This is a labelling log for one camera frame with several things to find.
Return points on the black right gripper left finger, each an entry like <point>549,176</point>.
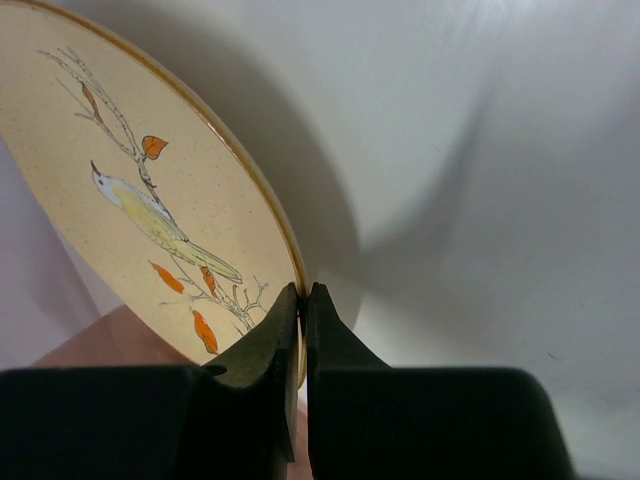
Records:
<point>231,418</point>

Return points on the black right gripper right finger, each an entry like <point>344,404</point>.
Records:
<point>368,420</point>

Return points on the cream bird pattern plate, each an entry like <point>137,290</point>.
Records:
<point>143,180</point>

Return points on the pink translucent plastic bin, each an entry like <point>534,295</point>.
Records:
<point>119,338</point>

